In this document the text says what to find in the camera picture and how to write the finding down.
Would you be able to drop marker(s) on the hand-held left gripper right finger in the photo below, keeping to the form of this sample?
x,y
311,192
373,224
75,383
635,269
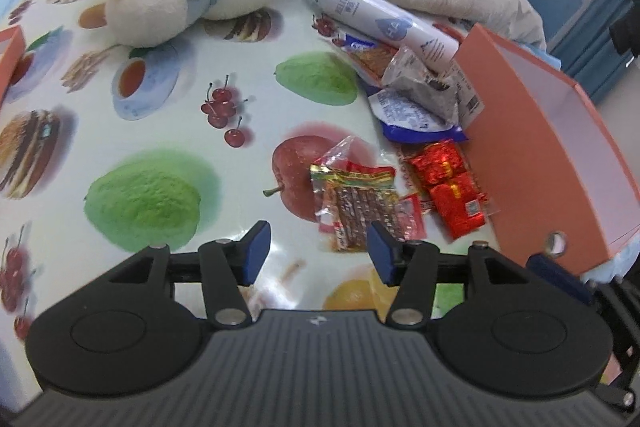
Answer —
x,y
382,257

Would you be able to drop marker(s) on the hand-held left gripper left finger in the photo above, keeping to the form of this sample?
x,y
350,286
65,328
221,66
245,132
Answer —
x,y
256,252

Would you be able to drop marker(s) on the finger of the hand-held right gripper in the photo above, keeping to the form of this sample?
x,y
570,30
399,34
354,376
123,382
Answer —
x,y
555,272

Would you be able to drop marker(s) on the gold header sausage packet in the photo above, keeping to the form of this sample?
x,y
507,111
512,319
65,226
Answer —
x,y
357,207

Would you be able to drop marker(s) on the pink cardboard box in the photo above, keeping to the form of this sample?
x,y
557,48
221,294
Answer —
x,y
525,132

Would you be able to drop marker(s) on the blue white food packet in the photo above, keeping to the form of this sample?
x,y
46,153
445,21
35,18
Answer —
x,y
405,114

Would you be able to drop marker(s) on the red foil packet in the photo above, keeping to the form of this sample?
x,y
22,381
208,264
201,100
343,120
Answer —
x,y
460,207
440,162

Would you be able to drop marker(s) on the fruit print tablecloth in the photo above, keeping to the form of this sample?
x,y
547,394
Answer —
x,y
150,132

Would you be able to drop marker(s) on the clear packet dark contents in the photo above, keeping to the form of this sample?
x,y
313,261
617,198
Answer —
x,y
420,79

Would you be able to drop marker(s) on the red clear noodle snack packet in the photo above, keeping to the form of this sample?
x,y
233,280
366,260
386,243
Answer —
x,y
370,57

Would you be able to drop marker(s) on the white spray bottle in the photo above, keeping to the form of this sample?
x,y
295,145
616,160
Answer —
x,y
380,19

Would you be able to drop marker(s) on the blue curtain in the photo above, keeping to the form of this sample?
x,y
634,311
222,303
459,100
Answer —
x,y
595,37

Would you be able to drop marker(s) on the blue covered chair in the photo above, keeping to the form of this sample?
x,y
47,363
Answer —
x,y
555,2

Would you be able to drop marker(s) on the orange storage box left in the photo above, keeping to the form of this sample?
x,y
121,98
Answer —
x,y
10,57

